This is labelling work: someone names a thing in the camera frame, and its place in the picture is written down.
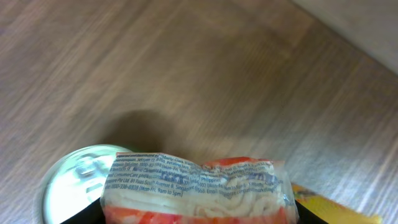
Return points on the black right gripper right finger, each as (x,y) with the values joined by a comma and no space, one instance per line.
(306,216)

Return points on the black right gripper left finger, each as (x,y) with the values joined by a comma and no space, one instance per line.
(87,214)

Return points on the yellow capped bottle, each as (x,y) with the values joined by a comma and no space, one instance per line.
(330,211)

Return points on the silver tin can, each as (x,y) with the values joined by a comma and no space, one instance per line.
(75,184)

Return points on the small red carton box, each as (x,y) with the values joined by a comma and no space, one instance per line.
(160,188)

